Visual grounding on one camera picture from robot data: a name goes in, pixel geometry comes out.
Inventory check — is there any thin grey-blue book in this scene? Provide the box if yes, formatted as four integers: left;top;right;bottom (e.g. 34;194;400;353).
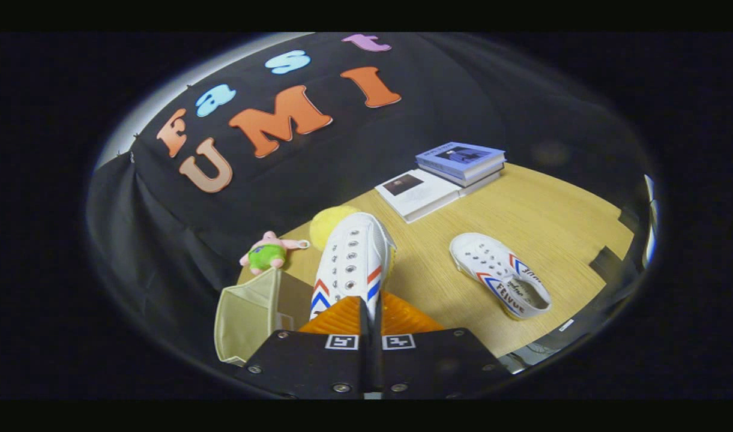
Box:
426;167;504;190

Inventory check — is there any white shoe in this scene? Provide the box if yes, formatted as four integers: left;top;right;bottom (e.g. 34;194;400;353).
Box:
449;232;552;320
309;212;397;322

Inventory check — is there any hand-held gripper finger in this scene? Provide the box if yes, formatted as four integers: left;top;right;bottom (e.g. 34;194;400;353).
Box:
375;291;511;400
234;294;374;400

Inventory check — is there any yellow fluffy ball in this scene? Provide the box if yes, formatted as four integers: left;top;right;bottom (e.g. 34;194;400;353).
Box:
309;205;362;253

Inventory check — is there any blue book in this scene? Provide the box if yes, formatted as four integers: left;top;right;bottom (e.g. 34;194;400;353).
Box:
415;142;506;181

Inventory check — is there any beige fabric storage box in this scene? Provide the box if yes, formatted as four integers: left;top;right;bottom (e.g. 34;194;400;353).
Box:
214;267;316;367

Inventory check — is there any pink green plush toy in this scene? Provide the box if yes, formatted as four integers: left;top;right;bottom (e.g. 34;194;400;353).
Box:
240;231;311;275

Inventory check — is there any white book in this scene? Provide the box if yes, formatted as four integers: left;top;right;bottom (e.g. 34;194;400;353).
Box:
375;169;463;224

